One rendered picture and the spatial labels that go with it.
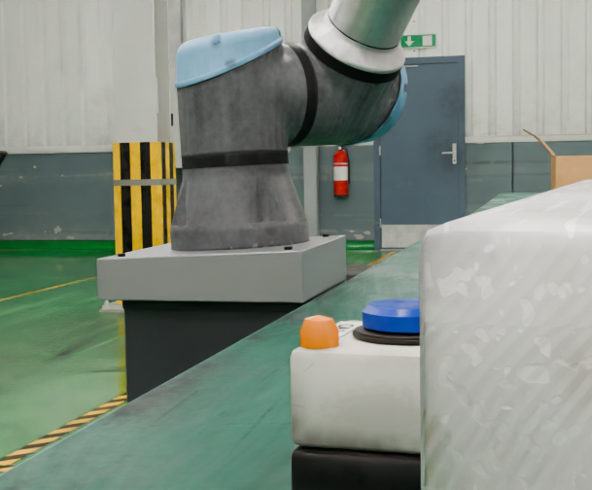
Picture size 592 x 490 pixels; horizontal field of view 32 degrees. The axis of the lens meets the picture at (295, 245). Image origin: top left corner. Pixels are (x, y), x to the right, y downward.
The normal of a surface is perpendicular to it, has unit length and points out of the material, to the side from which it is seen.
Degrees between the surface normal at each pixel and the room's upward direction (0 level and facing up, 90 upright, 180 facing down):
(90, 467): 0
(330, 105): 107
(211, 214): 73
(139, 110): 90
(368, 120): 129
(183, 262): 90
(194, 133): 91
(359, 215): 90
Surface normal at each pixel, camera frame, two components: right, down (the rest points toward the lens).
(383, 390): -0.31, 0.07
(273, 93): 0.59, 0.07
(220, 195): -0.26, -0.22
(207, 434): -0.02, -1.00
